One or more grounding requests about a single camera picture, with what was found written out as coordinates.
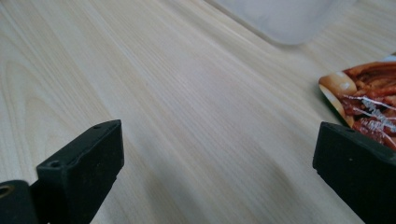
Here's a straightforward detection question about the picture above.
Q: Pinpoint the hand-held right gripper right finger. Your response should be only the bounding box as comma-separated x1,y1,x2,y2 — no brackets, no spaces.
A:
312,121,396,224

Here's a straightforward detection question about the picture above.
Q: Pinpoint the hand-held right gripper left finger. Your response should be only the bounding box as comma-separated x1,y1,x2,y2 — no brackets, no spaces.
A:
31,119,125,224

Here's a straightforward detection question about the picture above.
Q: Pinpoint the green and red food packet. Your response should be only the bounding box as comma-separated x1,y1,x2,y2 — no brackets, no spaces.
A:
318,55,396,152

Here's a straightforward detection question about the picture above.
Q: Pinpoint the clear plastic container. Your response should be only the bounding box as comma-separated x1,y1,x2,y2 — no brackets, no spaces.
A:
205,0,359,46

